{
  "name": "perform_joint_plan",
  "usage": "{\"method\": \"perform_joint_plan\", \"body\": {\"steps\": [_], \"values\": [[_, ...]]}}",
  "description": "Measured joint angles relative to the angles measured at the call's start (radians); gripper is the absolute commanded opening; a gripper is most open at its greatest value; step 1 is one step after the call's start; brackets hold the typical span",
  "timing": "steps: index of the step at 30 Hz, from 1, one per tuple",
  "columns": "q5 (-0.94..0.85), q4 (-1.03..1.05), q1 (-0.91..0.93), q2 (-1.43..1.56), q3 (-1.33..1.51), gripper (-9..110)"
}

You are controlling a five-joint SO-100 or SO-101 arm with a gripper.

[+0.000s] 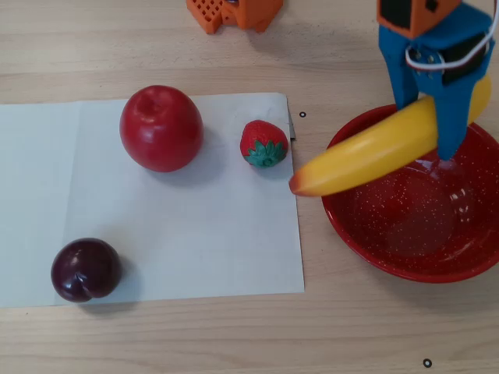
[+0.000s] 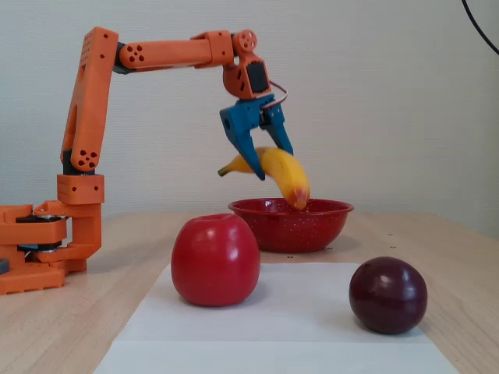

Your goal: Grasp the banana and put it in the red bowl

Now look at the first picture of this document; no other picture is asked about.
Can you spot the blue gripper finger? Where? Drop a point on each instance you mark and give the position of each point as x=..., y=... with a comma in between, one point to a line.
x=401, y=82
x=452, y=113

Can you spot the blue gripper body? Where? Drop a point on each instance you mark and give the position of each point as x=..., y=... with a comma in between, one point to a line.
x=422, y=83

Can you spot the yellow toy banana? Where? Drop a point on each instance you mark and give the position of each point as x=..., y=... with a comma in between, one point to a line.
x=374, y=156

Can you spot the orange robot base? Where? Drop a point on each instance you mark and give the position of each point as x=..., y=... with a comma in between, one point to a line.
x=249, y=13

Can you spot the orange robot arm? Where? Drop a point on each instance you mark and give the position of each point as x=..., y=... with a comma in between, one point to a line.
x=413, y=13

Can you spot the red speckled bowl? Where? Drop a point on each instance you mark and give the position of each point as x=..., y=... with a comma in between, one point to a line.
x=409, y=230

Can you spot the red toy strawberry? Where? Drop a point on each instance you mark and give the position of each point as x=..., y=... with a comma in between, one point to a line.
x=263, y=140

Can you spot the red apple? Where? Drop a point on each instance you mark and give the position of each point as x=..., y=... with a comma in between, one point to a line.
x=161, y=128

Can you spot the white paper sheet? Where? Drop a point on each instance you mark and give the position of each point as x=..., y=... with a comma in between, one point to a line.
x=175, y=233

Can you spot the dark purple plum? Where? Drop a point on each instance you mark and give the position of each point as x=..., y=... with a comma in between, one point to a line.
x=85, y=270

